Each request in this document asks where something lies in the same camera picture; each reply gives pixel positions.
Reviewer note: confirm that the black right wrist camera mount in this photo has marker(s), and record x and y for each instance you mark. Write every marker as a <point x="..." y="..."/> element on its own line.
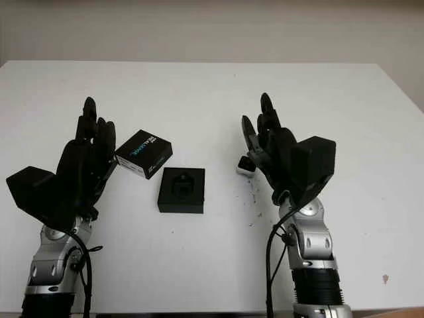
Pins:
<point x="313" y="165"/>

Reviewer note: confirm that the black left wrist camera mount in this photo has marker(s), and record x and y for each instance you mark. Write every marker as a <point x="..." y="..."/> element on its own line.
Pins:
<point x="36" y="195"/>

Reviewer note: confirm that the black RealSense box lid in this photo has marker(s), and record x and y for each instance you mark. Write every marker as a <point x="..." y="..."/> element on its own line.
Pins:
<point x="142" y="150"/>

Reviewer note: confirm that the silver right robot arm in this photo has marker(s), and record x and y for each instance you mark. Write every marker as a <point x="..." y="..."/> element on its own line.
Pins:
<point x="313" y="251"/>

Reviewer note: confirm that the small silver depth camera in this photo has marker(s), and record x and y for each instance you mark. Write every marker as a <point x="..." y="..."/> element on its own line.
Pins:
<point x="244" y="165"/>

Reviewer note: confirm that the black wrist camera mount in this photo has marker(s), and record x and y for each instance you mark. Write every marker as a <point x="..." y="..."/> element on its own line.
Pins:
<point x="313" y="165"/>
<point x="36" y="195"/>

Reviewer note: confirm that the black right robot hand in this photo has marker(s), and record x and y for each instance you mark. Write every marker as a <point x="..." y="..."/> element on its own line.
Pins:
<point x="276" y="145"/>

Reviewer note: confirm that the black box base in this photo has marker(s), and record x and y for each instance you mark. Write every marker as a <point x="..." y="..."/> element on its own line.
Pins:
<point x="181" y="190"/>

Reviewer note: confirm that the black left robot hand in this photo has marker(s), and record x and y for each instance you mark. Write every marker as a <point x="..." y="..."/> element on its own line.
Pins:
<point x="77" y="165"/>

